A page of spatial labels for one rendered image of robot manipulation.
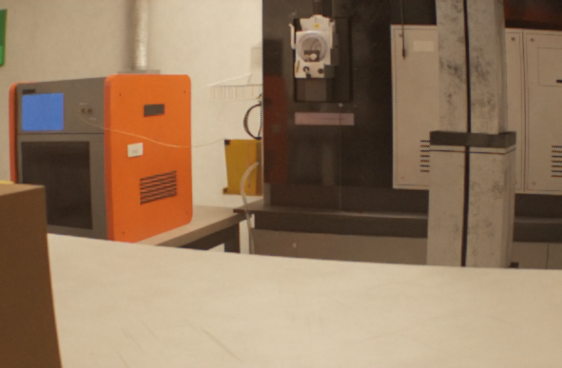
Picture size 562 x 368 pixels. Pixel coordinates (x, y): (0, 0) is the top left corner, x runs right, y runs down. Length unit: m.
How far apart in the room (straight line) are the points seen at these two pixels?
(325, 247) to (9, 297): 1.96
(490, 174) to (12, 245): 1.11
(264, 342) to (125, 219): 1.31
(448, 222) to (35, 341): 1.12
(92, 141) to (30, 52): 2.46
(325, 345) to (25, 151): 1.51
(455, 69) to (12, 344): 1.14
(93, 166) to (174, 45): 1.92
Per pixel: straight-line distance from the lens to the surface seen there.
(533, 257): 2.05
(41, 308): 0.22
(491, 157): 1.26
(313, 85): 2.11
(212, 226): 2.15
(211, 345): 0.55
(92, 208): 1.85
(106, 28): 3.91
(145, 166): 1.92
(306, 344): 0.55
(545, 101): 2.07
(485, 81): 1.27
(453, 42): 1.29
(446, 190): 1.29
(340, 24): 2.18
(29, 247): 0.21
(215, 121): 3.57
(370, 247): 2.11
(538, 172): 2.08
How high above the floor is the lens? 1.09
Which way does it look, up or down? 7 degrees down
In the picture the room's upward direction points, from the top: straight up
